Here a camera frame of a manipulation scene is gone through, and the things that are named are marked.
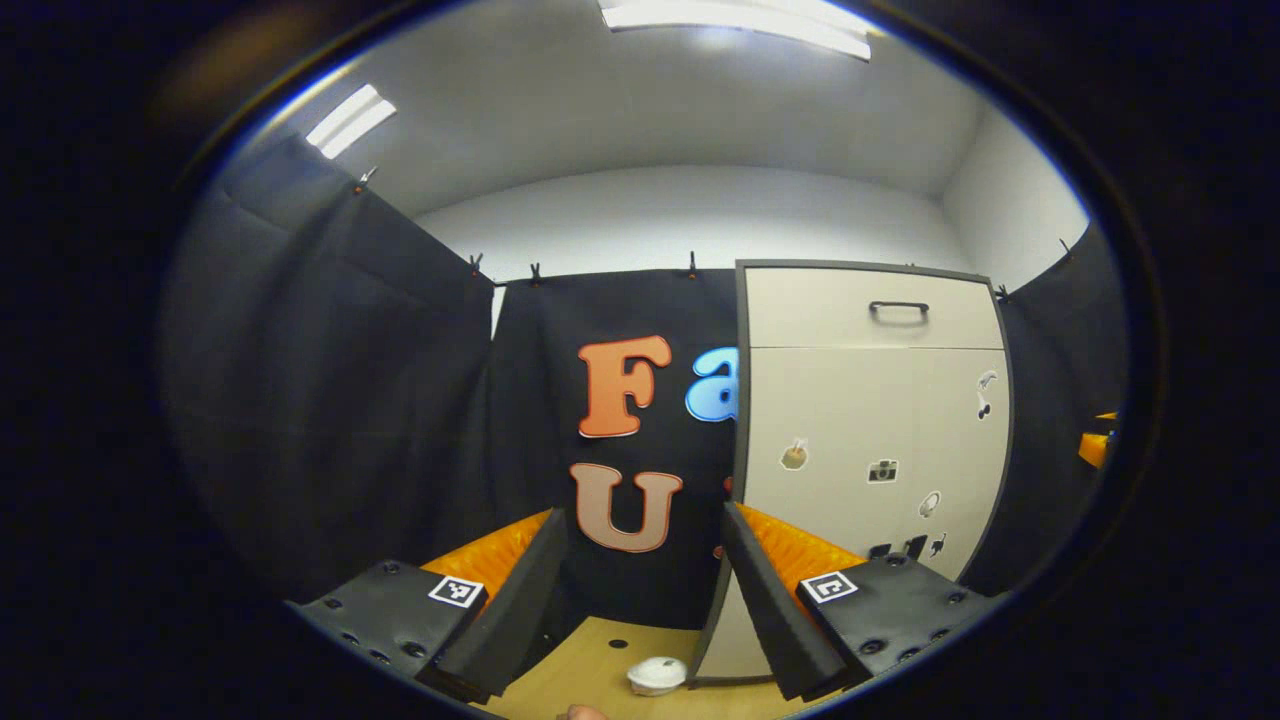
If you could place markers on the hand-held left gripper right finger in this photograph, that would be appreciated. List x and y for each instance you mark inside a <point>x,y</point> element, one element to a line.
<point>765,600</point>

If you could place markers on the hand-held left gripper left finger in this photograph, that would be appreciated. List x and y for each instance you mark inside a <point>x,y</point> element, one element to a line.
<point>520,590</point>

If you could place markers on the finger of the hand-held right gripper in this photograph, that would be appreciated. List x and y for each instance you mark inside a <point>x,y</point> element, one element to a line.
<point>1095,447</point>

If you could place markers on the shoe cabinet door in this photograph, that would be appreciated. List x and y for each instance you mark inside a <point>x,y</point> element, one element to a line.
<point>950,440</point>
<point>790,400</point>

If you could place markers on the grey white shoe cabinet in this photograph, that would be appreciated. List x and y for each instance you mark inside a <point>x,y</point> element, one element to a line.
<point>800,310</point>

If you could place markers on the black backdrop cloth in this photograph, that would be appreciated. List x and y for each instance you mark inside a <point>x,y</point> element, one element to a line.
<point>320,380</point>
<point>540,420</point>
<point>1060,340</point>

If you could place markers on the white lidded paper cup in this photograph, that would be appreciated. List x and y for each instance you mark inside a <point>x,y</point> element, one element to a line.
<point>657,676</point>

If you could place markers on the ceiling light panel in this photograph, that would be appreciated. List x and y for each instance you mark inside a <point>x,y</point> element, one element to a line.
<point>350,120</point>
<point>740,18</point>

